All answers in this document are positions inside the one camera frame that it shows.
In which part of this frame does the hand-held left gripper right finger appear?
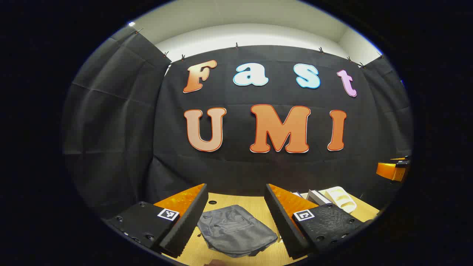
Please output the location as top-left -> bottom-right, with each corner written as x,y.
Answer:
264,183 -> 374,260

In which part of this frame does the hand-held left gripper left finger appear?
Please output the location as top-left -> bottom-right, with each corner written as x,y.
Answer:
105,183 -> 208,258

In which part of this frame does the grey schoolbag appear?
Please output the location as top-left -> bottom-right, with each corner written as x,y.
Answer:
197,205 -> 278,258

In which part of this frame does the white bookshelf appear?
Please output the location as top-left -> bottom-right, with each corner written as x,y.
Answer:
319,186 -> 357,214

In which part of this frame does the row of small black clips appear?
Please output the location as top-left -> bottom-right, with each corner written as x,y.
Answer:
134,28 -> 385,69

